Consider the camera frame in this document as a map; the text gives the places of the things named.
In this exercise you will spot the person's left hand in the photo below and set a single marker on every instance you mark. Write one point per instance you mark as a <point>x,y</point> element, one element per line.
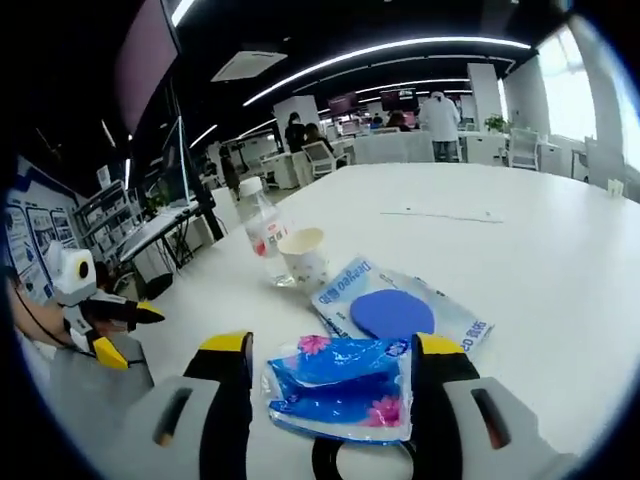
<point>37,322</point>

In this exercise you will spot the long ceiling light strip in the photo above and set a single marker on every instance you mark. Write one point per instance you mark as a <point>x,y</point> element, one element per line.
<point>400,52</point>

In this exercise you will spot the wall poster board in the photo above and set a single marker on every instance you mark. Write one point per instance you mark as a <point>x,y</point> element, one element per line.
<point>35,235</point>

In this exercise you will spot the white office chair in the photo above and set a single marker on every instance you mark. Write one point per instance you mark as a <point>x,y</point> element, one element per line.
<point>522,147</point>
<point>325,160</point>

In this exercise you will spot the green potted plant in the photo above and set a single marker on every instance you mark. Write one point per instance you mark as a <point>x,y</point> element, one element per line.
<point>496,122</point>

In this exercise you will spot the metal storage shelf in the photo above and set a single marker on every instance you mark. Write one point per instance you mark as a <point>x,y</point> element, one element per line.
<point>107,220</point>

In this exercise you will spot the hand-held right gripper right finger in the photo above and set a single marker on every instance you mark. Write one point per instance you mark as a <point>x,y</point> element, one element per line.
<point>450,425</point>

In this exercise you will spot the white leaf-print paper cup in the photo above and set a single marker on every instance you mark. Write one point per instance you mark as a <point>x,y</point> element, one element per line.
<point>305,260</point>

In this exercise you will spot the white table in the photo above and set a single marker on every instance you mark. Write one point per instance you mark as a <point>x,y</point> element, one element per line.
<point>500,275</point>

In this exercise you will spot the clear plastic water bottle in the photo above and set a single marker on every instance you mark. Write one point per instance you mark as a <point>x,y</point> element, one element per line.
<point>260,220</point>

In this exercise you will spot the white flat strip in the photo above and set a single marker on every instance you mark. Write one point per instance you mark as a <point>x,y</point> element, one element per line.
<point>440,216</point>

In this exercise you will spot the black screen stand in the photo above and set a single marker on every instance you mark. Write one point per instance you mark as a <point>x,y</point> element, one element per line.
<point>207,210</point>

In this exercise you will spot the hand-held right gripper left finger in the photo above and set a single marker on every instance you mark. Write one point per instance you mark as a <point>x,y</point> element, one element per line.
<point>225,425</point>

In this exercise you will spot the large dark wall screen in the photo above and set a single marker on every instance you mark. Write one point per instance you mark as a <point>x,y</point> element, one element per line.
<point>150,55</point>

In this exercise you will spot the clear packet with blue pad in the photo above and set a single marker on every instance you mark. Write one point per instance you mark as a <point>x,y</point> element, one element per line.
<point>390,312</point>

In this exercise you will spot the person's white clothing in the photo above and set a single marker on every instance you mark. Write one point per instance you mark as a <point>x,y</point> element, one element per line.
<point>100,395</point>

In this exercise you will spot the large window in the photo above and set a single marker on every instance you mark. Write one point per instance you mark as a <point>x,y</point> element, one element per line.
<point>565,85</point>

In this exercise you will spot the small white box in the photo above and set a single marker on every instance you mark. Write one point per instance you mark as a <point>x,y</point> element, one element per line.
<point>615,189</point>

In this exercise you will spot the white partition counter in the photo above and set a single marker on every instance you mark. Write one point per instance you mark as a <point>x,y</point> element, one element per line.
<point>395,149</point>

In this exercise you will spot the grey side desk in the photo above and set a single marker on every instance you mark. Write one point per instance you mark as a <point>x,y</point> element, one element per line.
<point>160,222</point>

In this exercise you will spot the blue flowered tissue packet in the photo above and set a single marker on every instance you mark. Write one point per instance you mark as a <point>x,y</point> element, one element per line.
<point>340,370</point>

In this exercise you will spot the ceiling air conditioner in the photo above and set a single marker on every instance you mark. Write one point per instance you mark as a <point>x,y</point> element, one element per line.
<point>250,64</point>

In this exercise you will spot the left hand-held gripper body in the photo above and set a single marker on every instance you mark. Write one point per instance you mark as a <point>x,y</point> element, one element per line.
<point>75,280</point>

